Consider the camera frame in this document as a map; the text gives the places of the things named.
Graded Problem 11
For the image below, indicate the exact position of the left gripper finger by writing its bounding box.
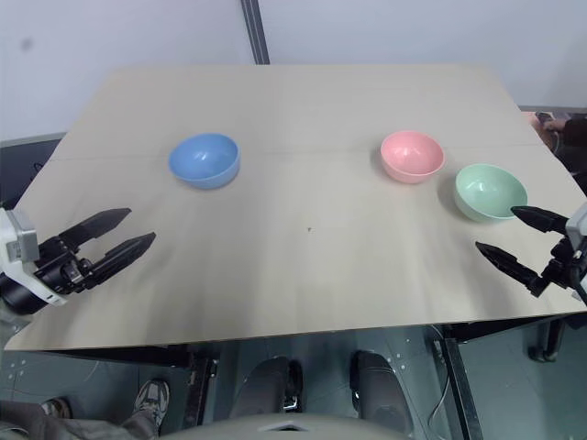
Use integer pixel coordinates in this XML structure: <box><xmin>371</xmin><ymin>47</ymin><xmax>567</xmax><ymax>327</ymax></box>
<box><xmin>88</xmin><ymin>231</ymin><xmax>158</xmax><ymax>289</ymax></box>
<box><xmin>58</xmin><ymin>207</ymin><xmax>133</xmax><ymax>252</ymax></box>

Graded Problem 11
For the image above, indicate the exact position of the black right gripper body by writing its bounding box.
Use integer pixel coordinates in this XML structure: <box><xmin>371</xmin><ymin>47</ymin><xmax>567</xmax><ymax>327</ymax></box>
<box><xmin>540</xmin><ymin>236</ymin><xmax>587</xmax><ymax>291</ymax></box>

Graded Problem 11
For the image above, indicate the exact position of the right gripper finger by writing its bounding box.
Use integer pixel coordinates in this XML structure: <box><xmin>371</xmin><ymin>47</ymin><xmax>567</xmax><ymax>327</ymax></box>
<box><xmin>474</xmin><ymin>241</ymin><xmax>552</xmax><ymax>300</ymax></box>
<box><xmin>510</xmin><ymin>205</ymin><xmax>570</xmax><ymax>236</ymax></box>

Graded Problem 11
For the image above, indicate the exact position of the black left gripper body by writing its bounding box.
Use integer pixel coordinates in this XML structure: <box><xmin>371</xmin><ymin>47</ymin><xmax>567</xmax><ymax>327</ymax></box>
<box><xmin>32</xmin><ymin>235</ymin><xmax>101</xmax><ymax>295</ymax></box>

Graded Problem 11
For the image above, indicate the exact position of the green bowl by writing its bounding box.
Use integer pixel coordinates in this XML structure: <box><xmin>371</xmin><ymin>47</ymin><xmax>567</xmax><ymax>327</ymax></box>
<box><xmin>454</xmin><ymin>162</ymin><xmax>529</xmax><ymax>225</ymax></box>

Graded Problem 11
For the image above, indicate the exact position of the bystander dark sleeve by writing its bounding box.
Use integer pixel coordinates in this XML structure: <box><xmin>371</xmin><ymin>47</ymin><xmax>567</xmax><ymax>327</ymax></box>
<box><xmin>562</xmin><ymin>116</ymin><xmax>587</xmax><ymax>160</ymax></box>

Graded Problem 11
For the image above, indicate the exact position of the blue bowl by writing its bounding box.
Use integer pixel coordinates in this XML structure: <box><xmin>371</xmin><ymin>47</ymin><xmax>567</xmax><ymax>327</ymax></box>
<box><xmin>168</xmin><ymin>132</ymin><xmax>242</xmax><ymax>191</ymax></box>

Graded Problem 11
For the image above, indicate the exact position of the black metal table leg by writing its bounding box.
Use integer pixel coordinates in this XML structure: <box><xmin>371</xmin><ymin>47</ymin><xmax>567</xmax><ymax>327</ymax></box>
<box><xmin>432</xmin><ymin>324</ymin><xmax>483</xmax><ymax>440</ymax></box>
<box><xmin>182</xmin><ymin>344</ymin><xmax>222</xmax><ymax>430</ymax></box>

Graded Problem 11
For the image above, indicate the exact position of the grey sneaker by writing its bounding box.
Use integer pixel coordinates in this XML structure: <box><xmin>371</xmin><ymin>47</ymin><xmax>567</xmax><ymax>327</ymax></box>
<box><xmin>134</xmin><ymin>379</ymin><xmax>172</xmax><ymax>437</ymax></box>
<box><xmin>39</xmin><ymin>397</ymin><xmax>73</xmax><ymax>420</ymax></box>

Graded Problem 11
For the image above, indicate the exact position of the pink bowl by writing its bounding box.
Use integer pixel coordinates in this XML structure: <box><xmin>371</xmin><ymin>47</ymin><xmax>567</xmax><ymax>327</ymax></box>
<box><xmin>380</xmin><ymin>130</ymin><xmax>446</xmax><ymax>185</ymax></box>

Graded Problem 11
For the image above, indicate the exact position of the bystander grey trouser leg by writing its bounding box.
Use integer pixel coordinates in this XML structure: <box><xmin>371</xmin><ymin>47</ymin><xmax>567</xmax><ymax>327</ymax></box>
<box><xmin>0</xmin><ymin>398</ymin><xmax>153</xmax><ymax>440</ymax></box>

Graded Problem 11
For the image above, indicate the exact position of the dark rounded robot leg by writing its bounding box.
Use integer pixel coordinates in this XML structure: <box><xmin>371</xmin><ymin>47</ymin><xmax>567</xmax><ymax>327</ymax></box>
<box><xmin>349</xmin><ymin>349</ymin><xmax>416</xmax><ymax>425</ymax></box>
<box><xmin>227</xmin><ymin>355</ymin><xmax>305</xmax><ymax>421</ymax></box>

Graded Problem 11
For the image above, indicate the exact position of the grey robot torso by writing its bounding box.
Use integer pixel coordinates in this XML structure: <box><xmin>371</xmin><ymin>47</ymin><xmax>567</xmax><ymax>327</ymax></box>
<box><xmin>159</xmin><ymin>412</ymin><xmax>415</xmax><ymax>440</ymax></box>

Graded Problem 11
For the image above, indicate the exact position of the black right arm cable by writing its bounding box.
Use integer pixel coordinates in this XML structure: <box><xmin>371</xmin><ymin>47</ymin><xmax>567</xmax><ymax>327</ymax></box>
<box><xmin>570</xmin><ymin>250</ymin><xmax>587</xmax><ymax>304</ymax></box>

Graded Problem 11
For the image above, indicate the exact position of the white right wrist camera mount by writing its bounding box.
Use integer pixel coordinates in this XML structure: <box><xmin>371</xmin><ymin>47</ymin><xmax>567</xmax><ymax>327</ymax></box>
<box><xmin>564</xmin><ymin>200</ymin><xmax>587</xmax><ymax>259</ymax></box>

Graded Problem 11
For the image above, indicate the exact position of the white floor cable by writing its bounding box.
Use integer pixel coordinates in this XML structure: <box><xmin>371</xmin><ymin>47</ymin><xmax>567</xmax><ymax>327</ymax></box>
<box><xmin>426</xmin><ymin>366</ymin><xmax>453</xmax><ymax>430</ymax></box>

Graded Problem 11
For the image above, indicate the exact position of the dark vertical wall post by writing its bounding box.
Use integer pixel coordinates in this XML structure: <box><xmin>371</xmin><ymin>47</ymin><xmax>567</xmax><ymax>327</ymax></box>
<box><xmin>239</xmin><ymin>0</ymin><xmax>271</xmax><ymax>66</ymax></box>

